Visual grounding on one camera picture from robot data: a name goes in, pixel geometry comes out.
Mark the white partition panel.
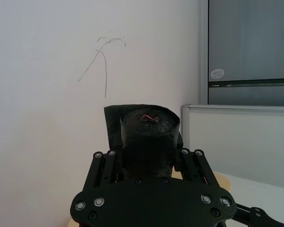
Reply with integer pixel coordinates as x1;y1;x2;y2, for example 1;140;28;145
181;103;284;190

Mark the black plastic bag roll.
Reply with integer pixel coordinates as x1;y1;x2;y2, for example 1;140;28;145
103;103;181;178

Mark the round pale wooden stool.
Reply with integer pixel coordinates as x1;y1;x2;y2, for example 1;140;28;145
67;172;231;227

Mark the round white window sticker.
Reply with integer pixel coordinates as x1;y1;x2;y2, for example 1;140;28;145
210;68;225;79

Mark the grey framed glass window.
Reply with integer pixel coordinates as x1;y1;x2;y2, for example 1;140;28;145
198;0;284;106

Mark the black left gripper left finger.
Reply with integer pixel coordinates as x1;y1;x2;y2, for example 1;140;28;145
84;149;125;190

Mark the white table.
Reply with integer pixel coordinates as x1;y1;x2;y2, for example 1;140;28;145
212;171;284;224

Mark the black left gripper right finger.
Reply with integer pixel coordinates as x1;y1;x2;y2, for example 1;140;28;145
172;131;220;190

